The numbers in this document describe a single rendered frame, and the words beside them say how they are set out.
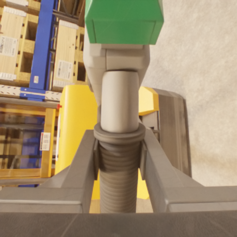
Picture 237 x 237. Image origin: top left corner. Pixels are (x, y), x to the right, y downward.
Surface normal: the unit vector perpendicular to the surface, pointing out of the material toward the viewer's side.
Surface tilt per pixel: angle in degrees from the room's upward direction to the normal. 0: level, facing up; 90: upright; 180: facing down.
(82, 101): 74
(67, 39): 90
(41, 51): 90
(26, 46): 90
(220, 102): 0
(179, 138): 90
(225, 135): 0
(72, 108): 68
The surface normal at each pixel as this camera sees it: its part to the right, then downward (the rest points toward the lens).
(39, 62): 0.41, -0.18
